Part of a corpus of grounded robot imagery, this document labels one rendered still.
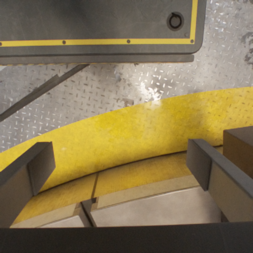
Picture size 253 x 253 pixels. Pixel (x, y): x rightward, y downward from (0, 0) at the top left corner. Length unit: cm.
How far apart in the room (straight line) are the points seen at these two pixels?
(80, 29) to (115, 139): 52
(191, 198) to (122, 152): 39
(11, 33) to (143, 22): 33
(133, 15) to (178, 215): 63
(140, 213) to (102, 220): 13
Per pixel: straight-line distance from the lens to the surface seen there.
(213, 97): 91
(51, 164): 17
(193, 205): 70
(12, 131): 99
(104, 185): 82
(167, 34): 50
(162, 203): 66
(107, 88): 81
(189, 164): 17
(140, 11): 50
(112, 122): 83
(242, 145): 53
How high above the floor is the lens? 80
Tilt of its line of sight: 73 degrees down
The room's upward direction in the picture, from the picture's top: 176 degrees clockwise
